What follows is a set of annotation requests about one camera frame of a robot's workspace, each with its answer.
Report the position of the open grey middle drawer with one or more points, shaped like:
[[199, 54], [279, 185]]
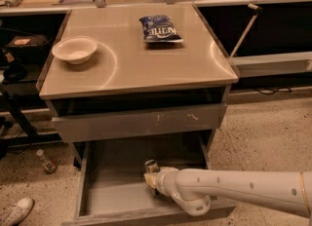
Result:
[[113, 192]]

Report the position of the silver redbull can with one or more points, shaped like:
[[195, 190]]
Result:
[[152, 166]]

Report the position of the white paper bowl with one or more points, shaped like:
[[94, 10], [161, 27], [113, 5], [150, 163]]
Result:
[[75, 50]]

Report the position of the white stick with black tip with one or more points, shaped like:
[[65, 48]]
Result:
[[256, 11]]

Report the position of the black stand frame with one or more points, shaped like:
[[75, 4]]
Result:
[[31, 122]]

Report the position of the closed grey top drawer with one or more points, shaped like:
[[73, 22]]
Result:
[[139, 123]]

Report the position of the black box with label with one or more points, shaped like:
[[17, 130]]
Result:
[[28, 43]]

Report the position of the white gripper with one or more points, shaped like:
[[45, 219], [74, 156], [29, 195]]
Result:
[[161, 180]]

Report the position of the blue Kettle chips bag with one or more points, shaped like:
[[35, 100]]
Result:
[[159, 29]]

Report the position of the grey drawer cabinet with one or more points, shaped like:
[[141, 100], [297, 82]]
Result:
[[127, 74]]

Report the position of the white sneaker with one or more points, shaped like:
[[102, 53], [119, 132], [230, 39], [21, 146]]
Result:
[[15, 214]]

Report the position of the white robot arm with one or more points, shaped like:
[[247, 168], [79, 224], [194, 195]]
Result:
[[192, 189]]

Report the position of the plastic bottle on floor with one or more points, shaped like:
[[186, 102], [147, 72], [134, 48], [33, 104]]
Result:
[[49, 165]]

